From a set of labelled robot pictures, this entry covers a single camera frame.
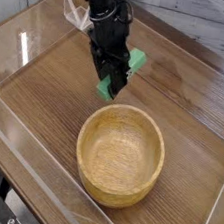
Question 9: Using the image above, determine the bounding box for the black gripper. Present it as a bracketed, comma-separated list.
[88, 11, 133, 99]

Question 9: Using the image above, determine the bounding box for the clear acrylic tray wall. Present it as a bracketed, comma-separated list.
[0, 0, 224, 224]

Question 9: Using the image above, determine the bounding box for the brown wooden bowl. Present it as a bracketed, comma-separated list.
[76, 104, 165, 209]

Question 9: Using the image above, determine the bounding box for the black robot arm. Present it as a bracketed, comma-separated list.
[86, 0, 133, 99]

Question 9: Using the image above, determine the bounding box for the green rectangular block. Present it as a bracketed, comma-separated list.
[96, 48, 147, 101]

